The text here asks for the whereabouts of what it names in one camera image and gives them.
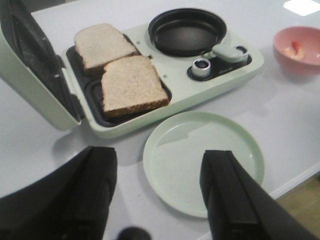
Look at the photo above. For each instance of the black round frying pan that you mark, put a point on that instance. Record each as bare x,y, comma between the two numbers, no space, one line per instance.
188,32

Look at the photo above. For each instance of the white bread slice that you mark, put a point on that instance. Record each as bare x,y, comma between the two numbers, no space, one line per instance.
131,85
101,44

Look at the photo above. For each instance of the green breakfast maker lid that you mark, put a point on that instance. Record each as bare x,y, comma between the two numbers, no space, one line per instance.
29,64

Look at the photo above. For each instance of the pink plastic bowl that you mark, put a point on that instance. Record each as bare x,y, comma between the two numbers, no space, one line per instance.
309,38

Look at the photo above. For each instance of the green breakfast maker base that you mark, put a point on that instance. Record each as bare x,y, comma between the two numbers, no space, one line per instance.
183,91

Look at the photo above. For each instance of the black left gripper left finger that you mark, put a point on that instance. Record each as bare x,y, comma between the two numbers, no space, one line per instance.
71,203

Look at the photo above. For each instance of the left silver control knob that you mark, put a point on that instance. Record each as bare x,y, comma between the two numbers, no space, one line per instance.
201,68

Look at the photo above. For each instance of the light green plastic plate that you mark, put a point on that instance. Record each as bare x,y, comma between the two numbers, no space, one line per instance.
173,154

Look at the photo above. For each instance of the pink cooked shrimp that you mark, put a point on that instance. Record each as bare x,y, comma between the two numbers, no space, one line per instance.
295,51

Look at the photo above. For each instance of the right silver control knob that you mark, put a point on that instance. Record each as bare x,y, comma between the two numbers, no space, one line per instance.
243,50

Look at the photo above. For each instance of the silver control knob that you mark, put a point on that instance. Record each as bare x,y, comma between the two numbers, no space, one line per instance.
243,50
201,68

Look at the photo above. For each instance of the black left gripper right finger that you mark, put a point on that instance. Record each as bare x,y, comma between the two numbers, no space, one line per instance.
237,206

